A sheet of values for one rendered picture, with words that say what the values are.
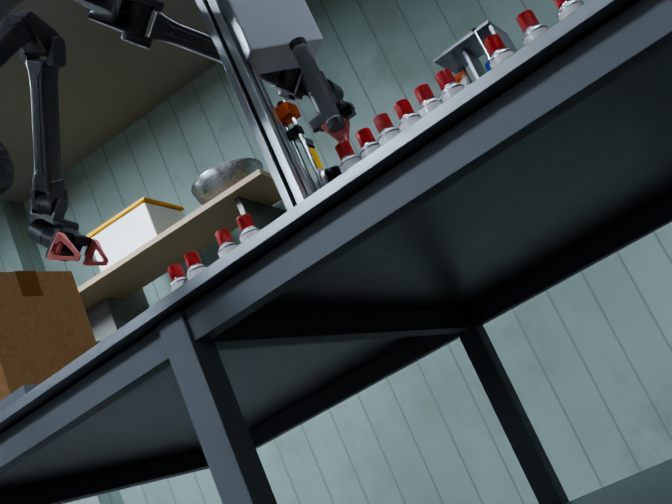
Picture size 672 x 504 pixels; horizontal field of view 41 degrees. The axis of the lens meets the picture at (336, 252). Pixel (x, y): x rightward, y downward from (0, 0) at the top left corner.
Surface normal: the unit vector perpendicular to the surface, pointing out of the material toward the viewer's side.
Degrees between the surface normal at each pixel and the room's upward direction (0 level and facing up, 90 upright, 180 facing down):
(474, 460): 90
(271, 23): 90
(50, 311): 90
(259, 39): 90
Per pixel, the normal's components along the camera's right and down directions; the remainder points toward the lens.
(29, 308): 0.70, -0.49
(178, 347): -0.53, -0.05
